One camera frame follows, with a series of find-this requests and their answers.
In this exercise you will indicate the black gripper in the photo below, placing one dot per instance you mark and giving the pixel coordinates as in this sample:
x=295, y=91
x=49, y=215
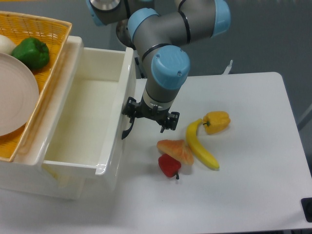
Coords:
x=167, y=121

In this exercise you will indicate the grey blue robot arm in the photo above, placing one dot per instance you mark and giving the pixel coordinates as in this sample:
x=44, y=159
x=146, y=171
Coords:
x=158, y=40

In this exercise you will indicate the white drawer cabinet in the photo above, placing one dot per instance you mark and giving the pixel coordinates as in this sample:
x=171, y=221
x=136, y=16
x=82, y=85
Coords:
x=25, y=173

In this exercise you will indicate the orange croissant bread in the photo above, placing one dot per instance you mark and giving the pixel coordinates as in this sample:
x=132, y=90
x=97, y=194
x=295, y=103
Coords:
x=177, y=149

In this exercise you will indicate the yellow banana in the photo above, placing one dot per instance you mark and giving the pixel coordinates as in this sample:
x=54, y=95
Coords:
x=203, y=155

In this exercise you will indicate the red bell pepper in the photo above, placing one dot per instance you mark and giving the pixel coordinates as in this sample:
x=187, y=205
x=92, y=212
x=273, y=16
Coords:
x=169, y=166

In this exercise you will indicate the yellow bell pepper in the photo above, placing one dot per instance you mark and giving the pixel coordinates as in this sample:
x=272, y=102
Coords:
x=216, y=121

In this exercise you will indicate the yellow woven basket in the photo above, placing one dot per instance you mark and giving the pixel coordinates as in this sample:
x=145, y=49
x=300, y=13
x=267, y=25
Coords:
x=54, y=33

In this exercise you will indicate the green bell pepper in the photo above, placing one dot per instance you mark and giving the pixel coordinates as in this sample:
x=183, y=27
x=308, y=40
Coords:
x=33, y=53

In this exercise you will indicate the pink round plate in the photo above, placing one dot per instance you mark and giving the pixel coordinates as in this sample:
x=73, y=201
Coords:
x=19, y=94

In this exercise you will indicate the white onion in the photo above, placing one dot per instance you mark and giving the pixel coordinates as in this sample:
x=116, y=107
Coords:
x=6, y=45

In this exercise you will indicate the black corner device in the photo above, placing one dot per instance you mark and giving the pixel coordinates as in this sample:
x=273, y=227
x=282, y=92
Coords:
x=307, y=208

